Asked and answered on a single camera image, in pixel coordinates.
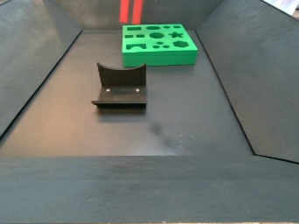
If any red double-square peg block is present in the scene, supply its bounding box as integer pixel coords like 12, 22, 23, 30
119, 0, 145, 25

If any green shape sorting board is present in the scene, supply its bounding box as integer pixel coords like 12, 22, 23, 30
122, 24, 199, 67

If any black curved holder stand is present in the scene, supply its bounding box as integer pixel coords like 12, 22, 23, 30
91, 63, 147, 107

